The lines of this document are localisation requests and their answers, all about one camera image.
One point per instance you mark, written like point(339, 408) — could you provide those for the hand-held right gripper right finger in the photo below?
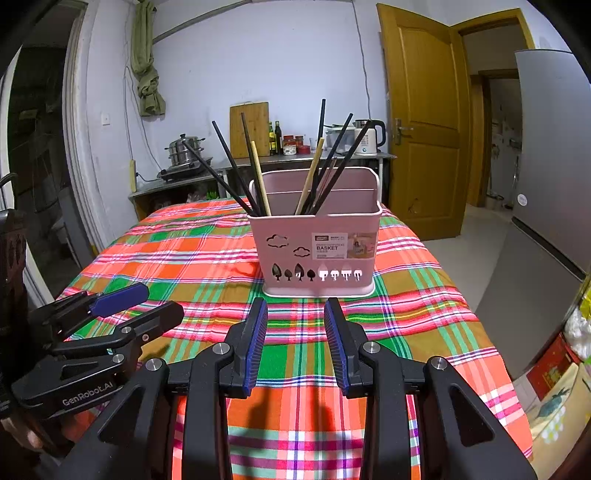
point(333, 341)

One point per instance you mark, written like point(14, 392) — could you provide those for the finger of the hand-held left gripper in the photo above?
point(122, 297)
point(157, 318)

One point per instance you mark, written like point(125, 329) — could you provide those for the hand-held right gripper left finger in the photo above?
point(258, 337)

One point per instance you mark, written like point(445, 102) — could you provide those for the pink plastic utensil holder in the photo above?
point(300, 230)

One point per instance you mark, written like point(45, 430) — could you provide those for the light wooden chopstick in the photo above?
point(310, 175)
point(260, 175)

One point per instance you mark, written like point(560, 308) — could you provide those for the dark brown chopstick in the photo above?
point(328, 173)

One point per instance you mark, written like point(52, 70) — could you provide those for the person's left hand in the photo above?
point(27, 436)

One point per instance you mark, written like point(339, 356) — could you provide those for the plaid tablecloth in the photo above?
point(184, 249)

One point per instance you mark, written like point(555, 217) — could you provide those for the low stove stand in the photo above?
point(161, 198)

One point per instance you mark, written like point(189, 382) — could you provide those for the beige power strip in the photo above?
point(134, 175)

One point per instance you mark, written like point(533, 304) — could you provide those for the gas stove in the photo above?
point(184, 171)

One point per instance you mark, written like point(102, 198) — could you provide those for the steel steamer pot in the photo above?
point(185, 150)

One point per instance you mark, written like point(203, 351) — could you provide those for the steel kitchen counter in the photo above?
point(286, 159)

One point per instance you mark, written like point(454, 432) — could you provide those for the dark oil bottle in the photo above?
point(278, 140)
point(271, 141)

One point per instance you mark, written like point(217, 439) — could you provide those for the clear glass cup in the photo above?
point(312, 143)

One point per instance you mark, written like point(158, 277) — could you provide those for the wooden cutting board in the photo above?
point(238, 134)

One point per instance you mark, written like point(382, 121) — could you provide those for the white electric kettle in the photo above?
point(376, 138)

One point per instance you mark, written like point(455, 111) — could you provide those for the red cardboard box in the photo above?
point(551, 369)

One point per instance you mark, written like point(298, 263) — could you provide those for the green hanging curtain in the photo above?
point(147, 69)

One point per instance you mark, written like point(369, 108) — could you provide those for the fish print cardboard box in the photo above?
point(558, 410)

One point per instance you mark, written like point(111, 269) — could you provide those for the yellow wooden door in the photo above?
point(425, 115)

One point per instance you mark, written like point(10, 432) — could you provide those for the white plastic bag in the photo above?
point(579, 332)

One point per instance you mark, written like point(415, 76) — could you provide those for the grey refrigerator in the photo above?
point(545, 207)

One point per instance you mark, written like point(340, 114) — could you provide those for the white wall switch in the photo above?
point(106, 119)

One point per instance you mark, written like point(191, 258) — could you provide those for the wooden door frame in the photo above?
point(494, 27)

